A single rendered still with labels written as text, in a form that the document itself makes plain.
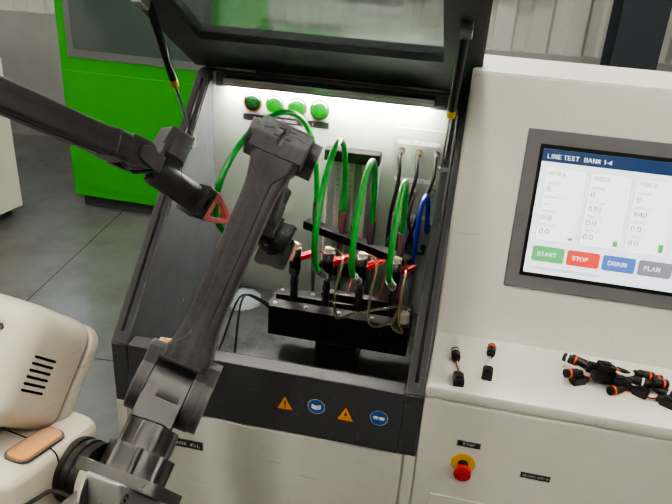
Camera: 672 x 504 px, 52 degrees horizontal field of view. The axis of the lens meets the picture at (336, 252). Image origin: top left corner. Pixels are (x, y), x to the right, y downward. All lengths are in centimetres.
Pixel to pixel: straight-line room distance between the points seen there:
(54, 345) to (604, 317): 116
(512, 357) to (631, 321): 27
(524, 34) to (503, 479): 429
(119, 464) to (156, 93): 358
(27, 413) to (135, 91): 360
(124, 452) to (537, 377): 92
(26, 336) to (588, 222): 114
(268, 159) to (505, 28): 459
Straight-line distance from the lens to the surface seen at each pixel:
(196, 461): 175
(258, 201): 92
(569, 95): 157
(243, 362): 153
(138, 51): 435
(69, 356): 96
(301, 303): 169
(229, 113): 189
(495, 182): 157
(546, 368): 158
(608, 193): 159
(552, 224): 158
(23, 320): 90
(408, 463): 159
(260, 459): 168
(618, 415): 151
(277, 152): 93
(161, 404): 94
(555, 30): 553
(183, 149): 145
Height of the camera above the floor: 183
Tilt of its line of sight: 26 degrees down
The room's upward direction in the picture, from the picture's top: 4 degrees clockwise
